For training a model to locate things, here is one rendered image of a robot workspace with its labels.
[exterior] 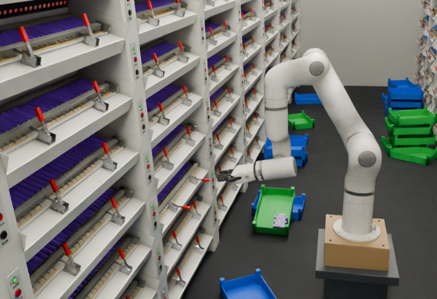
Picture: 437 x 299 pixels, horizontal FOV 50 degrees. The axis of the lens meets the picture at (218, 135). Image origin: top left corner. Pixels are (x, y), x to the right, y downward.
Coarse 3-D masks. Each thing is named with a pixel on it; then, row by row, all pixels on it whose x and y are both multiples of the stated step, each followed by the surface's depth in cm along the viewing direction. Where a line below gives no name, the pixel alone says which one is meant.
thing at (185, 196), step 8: (192, 160) 236; (200, 160) 236; (200, 168) 236; (208, 168) 237; (200, 176) 230; (192, 184) 221; (200, 184) 229; (184, 192) 213; (192, 192) 217; (176, 200) 206; (184, 200) 208; (160, 216) 193; (168, 216) 194; (176, 216) 200; (160, 224) 181; (168, 224) 190
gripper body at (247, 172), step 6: (240, 168) 197; (246, 168) 195; (252, 168) 193; (234, 174) 194; (240, 174) 193; (246, 174) 192; (252, 174) 192; (240, 180) 193; (246, 180) 193; (252, 180) 193
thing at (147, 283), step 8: (136, 280) 180; (144, 280) 181; (152, 280) 180; (128, 288) 175; (136, 288) 179; (144, 288) 181; (152, 288) 181; (120, 296) 172; (128, 296) 165; (136, 296) 175; (144, 296) 177; (152, 296) 178
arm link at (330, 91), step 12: (312, 48) 181; (312, 84) 184; (324, 84) 178; (336, 84) 177; (324, 96) 177; (336, 96) 175; (348, 96) 178; (324, 108) 181; (336, 108) 176; (348, 108) 176; (336, 120) 179; (348, 120) 178; (360, 120) 184; (348, 132) 186; (360, 132) 185
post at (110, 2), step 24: (72, 0) 149; (96, 0) 146; (120, 0) 144; (120, 72) 153; (144, 96) 163; (120, 120) 159; (144, 144) 165; (144, 168) 166; (144, 216) 170; (144, 264) 178
